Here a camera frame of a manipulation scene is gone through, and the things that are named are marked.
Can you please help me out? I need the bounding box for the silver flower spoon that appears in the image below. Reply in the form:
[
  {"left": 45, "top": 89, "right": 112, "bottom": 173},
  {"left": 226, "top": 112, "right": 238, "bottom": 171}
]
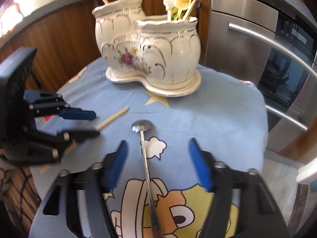
[{"left": 132, "top": 119, "right": 163, "bottom": 237}]

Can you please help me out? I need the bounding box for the yellow green plastic utensil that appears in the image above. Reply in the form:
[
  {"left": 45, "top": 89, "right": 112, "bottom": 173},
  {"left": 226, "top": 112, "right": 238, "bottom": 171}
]
[{"left": 173, "top": 0, "right": 192, "bottom": 20}]

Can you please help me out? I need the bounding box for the blue cartoon cloth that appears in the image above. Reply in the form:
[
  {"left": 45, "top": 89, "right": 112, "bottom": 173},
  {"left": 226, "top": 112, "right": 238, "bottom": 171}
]
[{"left": 31, "top": 58, "right": 268, "bottom": 237}]

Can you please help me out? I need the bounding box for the white floral ceramic utensil holder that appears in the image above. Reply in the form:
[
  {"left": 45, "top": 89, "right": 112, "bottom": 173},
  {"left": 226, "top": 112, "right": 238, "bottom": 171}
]
[{"left": 92, "top": 0, "right": 201, "bottom": 97}]

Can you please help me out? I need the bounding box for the stainless steel oven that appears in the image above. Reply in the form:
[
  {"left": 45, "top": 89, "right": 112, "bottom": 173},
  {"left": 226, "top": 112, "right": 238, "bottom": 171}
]
[{"left": 204, "top": 0, "right": 316, "bottom": 153}]

